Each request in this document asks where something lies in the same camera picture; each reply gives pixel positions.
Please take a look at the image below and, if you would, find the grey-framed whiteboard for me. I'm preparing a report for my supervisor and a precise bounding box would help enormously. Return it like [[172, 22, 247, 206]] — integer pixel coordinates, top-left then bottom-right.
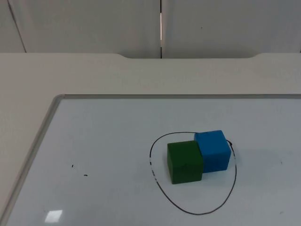
[[0, 94, 301, 226]]

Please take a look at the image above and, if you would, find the green cube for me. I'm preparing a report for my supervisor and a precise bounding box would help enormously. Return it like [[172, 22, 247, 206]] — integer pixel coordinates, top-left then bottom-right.
[[166, 140, 204, 185]]

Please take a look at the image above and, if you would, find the blue cube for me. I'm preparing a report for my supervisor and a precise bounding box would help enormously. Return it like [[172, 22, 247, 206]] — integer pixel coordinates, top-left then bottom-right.
[[193, 129, 231, 174]]

